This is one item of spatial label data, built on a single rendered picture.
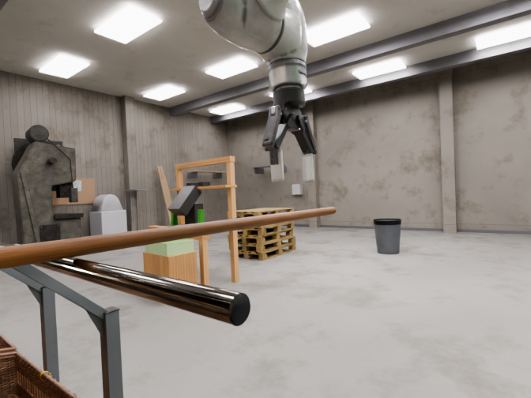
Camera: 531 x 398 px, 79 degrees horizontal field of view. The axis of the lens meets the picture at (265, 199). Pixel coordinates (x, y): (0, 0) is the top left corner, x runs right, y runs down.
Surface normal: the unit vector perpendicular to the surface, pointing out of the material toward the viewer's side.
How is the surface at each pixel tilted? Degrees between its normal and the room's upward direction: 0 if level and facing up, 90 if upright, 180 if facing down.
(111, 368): 90
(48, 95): 90
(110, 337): 90
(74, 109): 90
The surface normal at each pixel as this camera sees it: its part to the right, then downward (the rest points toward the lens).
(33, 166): 0.72, -0.02
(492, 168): -0.60, 0.04
